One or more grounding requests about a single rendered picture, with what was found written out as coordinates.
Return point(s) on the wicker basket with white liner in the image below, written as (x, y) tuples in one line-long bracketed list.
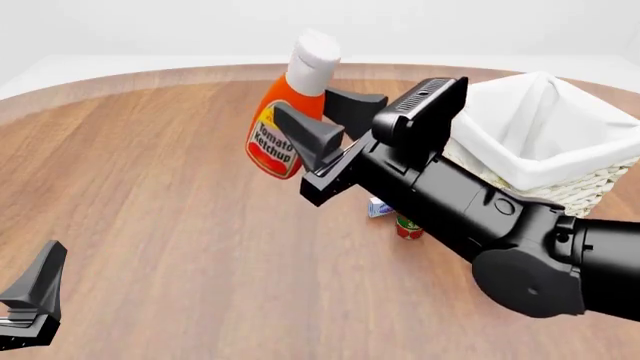
[(540, 127)]

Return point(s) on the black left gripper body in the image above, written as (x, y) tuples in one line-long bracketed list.
[(31, 333)]

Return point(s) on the red tomato ketchup bottle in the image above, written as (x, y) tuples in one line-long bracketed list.
[(301, 100)]

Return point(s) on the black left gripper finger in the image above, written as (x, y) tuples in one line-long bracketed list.
[(41, 281)]

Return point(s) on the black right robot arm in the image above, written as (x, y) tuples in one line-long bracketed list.
[(505, 240)]

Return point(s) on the red printed tin can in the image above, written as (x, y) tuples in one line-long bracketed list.
[(409, 229)]

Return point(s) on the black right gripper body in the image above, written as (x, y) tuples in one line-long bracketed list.
[(332, 179)]

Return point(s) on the small white printed box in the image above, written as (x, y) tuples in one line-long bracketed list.
[(379, 208)]

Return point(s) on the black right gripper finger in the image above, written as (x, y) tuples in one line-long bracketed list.
[(353, 107), (309, 132)]

